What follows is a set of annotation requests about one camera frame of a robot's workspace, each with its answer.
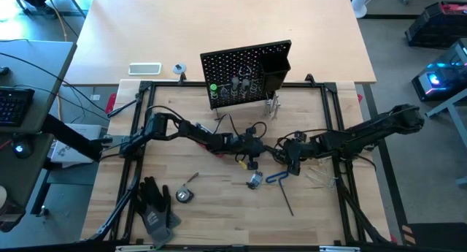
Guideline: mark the grey round disc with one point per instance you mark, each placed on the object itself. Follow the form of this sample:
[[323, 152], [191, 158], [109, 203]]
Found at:
[[179, 68]]

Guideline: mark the green black screwdriver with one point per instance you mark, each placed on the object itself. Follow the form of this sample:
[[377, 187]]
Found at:
[[214, 87]]

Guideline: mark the black tape measure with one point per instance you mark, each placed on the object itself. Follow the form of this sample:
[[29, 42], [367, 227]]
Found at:
[[184, 195]]

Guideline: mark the black keyboard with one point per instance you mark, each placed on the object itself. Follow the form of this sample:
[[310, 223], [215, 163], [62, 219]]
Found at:
[[14, 106]]

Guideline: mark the grey desk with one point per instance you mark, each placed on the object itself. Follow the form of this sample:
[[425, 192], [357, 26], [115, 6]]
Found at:
[[36, 62]]

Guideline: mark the grey black screwdriver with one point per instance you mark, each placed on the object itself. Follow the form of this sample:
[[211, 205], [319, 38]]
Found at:
[[235, 82]]

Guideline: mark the black metal pegboard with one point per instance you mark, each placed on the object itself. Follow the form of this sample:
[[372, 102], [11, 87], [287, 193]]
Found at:
[[206, 62]]

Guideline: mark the black mat orange stripes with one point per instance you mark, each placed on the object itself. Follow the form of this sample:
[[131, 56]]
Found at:
[[438, 237]]

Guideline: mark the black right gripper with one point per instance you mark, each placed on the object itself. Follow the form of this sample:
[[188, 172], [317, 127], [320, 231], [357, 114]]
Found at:
[[297, 151]]

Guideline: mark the glowing computer tower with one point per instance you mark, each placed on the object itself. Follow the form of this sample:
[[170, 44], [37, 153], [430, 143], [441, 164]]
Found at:
[[441, 76]]

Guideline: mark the white rectangular tray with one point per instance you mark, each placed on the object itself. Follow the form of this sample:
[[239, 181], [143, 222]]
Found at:
[[144, 68]]

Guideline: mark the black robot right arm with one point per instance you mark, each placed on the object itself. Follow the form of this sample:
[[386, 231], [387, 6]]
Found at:
[[365, 133]]

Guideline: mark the clear zip ties bundle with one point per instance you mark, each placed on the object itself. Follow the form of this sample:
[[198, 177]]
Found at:
[[323, 179]]

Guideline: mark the small grey black tool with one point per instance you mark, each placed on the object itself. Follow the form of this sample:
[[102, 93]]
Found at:
[[255, 179]]

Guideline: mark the large chrome combination wrench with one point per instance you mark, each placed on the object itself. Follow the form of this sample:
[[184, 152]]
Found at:
[[268, 106], [272, 107]]

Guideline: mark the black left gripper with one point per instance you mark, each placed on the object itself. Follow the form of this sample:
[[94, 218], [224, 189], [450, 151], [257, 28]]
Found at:
[[250, 144]]

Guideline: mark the black aluminium table frame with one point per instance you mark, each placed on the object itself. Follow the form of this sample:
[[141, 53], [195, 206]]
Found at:
[[299, 84]]

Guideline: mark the red clamp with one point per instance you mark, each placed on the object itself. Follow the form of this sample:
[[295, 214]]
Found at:
[[360, 98], [111, 102]]

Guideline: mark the white pedestal base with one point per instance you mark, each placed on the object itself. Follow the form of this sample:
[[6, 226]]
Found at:
[[365, 1]]

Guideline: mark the black computer mouse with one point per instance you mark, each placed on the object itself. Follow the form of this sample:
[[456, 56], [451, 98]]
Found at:
[[3, 70]]

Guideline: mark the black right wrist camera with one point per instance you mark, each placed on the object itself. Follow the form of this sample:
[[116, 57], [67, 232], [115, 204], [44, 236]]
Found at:
[[295, 169]]

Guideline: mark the grey desk leg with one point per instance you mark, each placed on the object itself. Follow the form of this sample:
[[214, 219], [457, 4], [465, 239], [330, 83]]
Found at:
[[452, 117]]

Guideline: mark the black grey work glove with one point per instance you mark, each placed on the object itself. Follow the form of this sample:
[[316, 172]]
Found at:
[[174, 219], [153, 215]]

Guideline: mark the white printed box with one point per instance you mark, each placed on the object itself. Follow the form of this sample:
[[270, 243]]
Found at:
[[73, 149]]

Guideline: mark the black pegboard bin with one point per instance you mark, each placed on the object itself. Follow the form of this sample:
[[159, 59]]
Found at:
[[275, 71]]

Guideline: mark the light wood table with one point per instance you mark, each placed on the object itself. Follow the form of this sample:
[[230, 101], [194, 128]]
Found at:
[[182, 25]]

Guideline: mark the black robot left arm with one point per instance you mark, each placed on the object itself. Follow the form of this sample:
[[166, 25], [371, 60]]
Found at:
[[193, 133]]

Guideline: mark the silver aluminium bar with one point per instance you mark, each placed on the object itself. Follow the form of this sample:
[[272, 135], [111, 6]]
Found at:
[[339, 249], [135, 248]]

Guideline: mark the chrome double prong hook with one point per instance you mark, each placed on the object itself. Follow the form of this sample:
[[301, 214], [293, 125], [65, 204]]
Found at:
[[271, 96]]

